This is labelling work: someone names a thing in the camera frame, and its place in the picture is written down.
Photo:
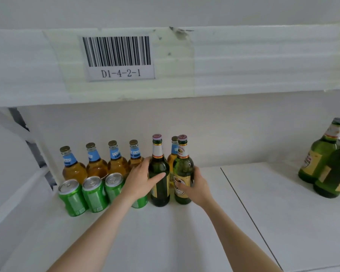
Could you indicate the white shelf beam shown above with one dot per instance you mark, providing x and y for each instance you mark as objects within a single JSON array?
[{"x": 257, "y": 59}]

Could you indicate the white metal shelf upright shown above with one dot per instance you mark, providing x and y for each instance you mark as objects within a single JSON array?
[{"x": 31, "y": 138}]

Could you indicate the person's left forearm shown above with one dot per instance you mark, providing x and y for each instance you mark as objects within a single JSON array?
[{"x": 96, "y": 232}]

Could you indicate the white barcode label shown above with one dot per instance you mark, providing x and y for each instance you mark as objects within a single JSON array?
[{"x": 120, "y": 58}]

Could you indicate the person's right forearm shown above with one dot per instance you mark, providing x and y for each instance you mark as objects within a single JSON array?
[{"x": 238, "y": 237}]

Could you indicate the clear adhesive tape patch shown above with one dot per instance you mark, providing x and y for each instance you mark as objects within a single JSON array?
[{"x": 172, "y": 70}]

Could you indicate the dark green glass beer bottle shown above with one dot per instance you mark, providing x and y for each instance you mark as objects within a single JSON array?
[
  {"x": 333, "y": 172},
  {"x": 158, "y": 164}
]

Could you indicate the person's left hand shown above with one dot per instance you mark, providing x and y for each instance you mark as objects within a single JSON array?
[{"x": 137, "y": 181}]

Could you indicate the amber beer bottle blue label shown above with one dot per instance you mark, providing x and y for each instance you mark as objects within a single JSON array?
[
  {"x": 173, "y": 157},
  {"x": 117, "y": 164},
  {"x": 96, "y": 165},
  {"x": 134, "y": 155},
  {"x": 73, "y": 169}
]

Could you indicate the person's right hand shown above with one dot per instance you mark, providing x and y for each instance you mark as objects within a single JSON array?
[{"x": 198, "y": 189}]

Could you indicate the person's right thumb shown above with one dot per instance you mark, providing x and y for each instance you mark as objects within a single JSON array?
[{"x": 182, "y": 186}]

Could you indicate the person's left thumb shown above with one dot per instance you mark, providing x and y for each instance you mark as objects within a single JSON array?
[{"x": 158, "y": 180}]

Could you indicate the green beer bottle gold label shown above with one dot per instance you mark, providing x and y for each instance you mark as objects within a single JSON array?
[
  {"x": 317, "y": 158},
  {"x": 183, "y": 167}
]

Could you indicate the green drink can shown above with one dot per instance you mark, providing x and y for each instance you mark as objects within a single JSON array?
[
  {"x": 140, "y": 203},
  {"x": 95, "y": 195},
  {"x": 114, "y": 185},
  {"x": 73, "y": 199}
]

